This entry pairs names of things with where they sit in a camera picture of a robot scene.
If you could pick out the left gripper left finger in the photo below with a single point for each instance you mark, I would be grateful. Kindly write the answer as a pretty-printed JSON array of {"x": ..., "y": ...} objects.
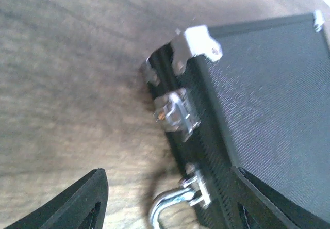
[{"x": 81, "y": 205}]

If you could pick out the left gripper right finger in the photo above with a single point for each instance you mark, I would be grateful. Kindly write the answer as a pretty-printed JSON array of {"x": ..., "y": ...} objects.
[{"x": 269, "y": 208}]

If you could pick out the black poker set case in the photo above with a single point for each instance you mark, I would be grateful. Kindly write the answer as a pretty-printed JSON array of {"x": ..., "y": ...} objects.
[{"x": 254, "y": 96}]

